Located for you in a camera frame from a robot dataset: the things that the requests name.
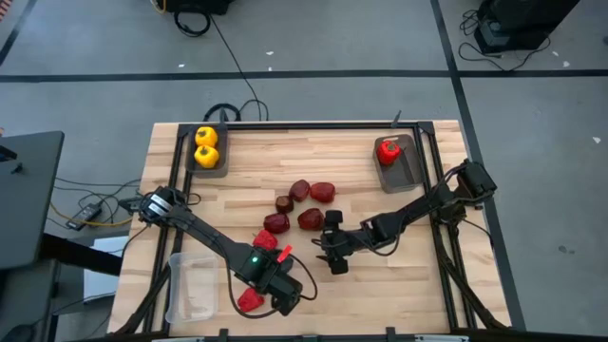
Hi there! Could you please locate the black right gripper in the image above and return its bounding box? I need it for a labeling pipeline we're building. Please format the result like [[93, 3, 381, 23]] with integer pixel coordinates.
[[311, 209, 381, 276]]

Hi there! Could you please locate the yellow bell pepper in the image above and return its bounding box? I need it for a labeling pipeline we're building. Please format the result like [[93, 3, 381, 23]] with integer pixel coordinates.
[[193, 144, 221, 170], [194, 125, 219, 148]]

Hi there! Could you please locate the clear plastic bin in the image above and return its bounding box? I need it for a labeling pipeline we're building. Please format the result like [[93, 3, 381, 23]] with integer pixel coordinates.
[[164, 251, 220, 326]]

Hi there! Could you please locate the dark grey plastic bin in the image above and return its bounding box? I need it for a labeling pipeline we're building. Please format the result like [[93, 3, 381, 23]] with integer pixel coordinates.
[[372, 133, 426, 195], [184, 123, 230, 180]]

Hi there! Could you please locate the white board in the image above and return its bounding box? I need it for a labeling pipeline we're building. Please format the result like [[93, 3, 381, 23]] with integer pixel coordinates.
[[83, 236, 129, 305]]

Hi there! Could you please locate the black crossbar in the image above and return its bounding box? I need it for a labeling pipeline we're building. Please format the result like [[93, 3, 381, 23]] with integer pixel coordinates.
[[40, 232, 124, 276]]

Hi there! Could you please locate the black power adapter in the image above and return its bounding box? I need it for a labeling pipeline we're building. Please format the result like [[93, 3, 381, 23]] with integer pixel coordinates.
[[65, 202, 104, 232]]

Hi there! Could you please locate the grey desk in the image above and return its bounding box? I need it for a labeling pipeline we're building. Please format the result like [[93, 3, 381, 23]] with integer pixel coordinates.
[[0, 131, 66, 271]]

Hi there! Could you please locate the black box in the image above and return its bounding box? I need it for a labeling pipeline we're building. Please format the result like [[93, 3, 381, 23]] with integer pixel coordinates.
[[163, 0, 237, 15]]

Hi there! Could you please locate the black equipment case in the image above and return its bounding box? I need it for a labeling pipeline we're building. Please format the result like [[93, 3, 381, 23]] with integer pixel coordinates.
[[473, 0, 581, 54]]

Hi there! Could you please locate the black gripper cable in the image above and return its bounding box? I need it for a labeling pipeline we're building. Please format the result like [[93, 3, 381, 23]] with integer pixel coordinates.
[[226, 254, 318, 320], [311, 235, 405, 258]]

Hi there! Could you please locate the black aluminium rig frame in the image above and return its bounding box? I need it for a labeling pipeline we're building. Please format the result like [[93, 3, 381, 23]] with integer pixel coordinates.
[[111, 121, 512, 342]]

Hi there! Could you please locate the black cable loop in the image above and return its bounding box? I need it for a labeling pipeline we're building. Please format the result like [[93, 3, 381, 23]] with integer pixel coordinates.
[[202, 102, 243, 124]]

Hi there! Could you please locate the yellow cable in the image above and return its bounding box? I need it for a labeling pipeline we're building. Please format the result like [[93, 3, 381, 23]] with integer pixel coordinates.
[[49, 201, 134, 228]]

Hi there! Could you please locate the long black cable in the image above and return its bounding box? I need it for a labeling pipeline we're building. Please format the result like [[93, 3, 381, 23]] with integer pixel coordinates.
[[208, 13, 271, 123]]

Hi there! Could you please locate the black cable bundle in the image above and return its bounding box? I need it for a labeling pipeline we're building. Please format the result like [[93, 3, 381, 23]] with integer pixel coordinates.
[[52, 176, 143, 210]]

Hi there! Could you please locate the black floor cable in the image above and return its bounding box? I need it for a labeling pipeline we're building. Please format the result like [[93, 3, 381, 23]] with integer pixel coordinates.
[[458, 9, 552, 72]]

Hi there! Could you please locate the black cable coil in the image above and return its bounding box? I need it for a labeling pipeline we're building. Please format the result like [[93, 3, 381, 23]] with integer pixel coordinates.
[[173, 9, 213, 38]]

